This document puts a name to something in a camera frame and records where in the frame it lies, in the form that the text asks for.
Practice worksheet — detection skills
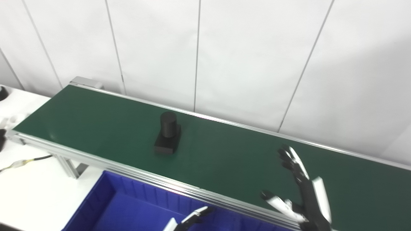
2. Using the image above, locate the black cylinder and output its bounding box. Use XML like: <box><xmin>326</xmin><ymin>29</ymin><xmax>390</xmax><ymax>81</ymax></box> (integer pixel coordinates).
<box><xmin>154</xmin><ymin>111</ymin><xmax>182</xmax><ymax>155</ymax></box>

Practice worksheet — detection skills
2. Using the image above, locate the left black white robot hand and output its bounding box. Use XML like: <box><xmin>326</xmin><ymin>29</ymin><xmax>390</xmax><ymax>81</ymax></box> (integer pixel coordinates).
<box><xmin>162</xmin><ymin>206</ymin><xmax>214</xmax><ymax>231</ymax></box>

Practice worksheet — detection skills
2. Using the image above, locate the grey conveyor motor box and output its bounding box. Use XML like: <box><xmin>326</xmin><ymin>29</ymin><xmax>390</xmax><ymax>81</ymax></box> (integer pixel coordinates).
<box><xmin>70</xmin><ymin>76</ymin><xmax>104</xmax><ymax>90</ymax></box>

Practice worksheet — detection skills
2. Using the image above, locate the green conveyor belt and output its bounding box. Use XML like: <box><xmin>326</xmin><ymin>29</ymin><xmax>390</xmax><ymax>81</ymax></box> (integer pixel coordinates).
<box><xmin>13</xmin><ymin>85</ymin><xmax>411</xmax><ymax>231</ymax></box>
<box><xmin>6</xmin><ymin>76</ymin><xmax>411</xmax><ymax>231</ymax></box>

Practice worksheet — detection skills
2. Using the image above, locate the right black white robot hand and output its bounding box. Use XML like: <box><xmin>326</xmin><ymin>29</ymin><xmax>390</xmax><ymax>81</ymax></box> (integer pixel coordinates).
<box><xmin>260</xmin><ymin>145</ymin><xmax>333</xmax><ymax>231</ymax></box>

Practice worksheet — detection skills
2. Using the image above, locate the blue plastic bin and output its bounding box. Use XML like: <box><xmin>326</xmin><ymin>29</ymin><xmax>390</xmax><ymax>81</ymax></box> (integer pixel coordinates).
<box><xmin>223</xmin><ymin>210</ymin><xmax>299</xmax><ymax>231</ymax></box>
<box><xmin>63</xmin><ymin>170</ymin><xmax>225</xmax><ymax>231</ymax></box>

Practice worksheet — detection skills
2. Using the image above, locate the black yellow cable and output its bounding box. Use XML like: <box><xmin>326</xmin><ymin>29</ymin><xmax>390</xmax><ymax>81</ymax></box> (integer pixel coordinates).
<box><xmin>0</xmin><ymin>155</ymin><xmax>53</xmax><ymax>174</ymax></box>

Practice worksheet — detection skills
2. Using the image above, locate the aluminium conveyor leg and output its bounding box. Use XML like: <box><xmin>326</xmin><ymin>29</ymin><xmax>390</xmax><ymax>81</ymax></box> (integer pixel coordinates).
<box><xmin>53</xmin><ymin>154</ymin><xmax>89</xmax><ymax>179</ymax></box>

